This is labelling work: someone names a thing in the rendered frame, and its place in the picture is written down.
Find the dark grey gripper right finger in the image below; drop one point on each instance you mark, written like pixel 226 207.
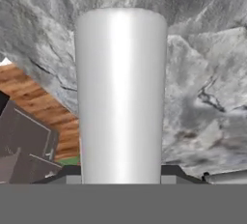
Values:
pixel 170 173

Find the silver cylindrical soap dispenser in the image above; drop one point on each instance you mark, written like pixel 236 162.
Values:
pixel 120 99

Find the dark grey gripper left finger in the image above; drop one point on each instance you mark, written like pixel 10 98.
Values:
pixel 71 173

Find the green flat object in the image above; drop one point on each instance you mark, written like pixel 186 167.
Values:
pixel 69 161

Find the dark brown cupboard door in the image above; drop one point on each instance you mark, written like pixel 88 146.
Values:
pixel 25 131

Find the dark brown drawer front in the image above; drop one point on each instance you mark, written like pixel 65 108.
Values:
pixel 22 170

